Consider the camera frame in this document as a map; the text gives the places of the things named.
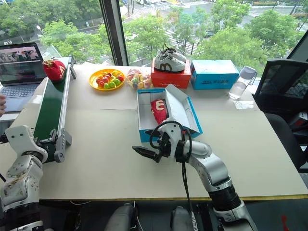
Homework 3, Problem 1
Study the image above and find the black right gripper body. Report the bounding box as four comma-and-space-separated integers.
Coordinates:
155, 131, 174, 164

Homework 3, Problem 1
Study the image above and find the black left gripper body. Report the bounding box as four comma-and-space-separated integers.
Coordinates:
35, 137, 52, 151

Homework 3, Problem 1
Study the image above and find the open blue shoebox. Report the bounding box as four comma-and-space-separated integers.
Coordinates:
136, 84, 204, 143

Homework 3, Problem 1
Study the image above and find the red shoebox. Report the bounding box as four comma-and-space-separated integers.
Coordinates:
150, 57, 192, 89

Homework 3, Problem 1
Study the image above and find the closed blue shoebox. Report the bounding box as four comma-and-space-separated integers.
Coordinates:
190, 60, 240, 90

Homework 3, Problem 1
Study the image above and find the person's hand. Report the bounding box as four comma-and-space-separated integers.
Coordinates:
0, 94, 7, 116

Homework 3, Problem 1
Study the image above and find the red plush shoe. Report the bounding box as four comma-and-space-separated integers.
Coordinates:
42, 59, 67, 80
150, 98, 168, 125

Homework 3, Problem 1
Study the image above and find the green conveyor belt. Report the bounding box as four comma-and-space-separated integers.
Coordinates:
33, 55, 77, 164

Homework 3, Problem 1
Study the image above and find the dark rounded shape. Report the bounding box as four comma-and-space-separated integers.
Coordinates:
170, 206, 193, 231
110, 203, 136, 231

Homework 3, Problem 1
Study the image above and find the bag of toy fruits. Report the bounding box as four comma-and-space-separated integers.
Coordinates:
126, 68, 154, 90

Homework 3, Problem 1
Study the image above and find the grey laptop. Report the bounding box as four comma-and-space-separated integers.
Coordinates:
0, 42, 48, 113

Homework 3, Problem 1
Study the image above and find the yellow plate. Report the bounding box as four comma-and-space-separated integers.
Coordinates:
89, 68, 126, 91

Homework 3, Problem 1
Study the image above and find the pair of grey sneakers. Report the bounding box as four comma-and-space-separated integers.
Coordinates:
154, 43, 188, 73

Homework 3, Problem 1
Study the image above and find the clear water bottle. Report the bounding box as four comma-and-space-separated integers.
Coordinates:
228, 65, 258, 100

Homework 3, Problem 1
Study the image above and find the black office chair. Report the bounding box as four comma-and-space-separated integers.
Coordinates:
253, 57, 308, 173

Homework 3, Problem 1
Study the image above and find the red object on chair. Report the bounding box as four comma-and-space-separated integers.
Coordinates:
288, 111, 308, 132

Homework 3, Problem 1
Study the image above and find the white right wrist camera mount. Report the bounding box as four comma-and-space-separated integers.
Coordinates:
157, 121, 184, 157

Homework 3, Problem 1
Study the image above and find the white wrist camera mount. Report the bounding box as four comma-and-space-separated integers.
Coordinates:
4, 125, 48, 160
157, 121, 184, 157

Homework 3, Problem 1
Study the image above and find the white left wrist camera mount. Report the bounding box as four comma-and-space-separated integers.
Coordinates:
4, 125, 48, 160

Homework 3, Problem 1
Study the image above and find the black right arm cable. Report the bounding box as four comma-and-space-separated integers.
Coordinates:
149, 121, 199, 231

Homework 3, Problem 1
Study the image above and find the black window frame post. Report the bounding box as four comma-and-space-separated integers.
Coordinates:
99, 0, 128, 66

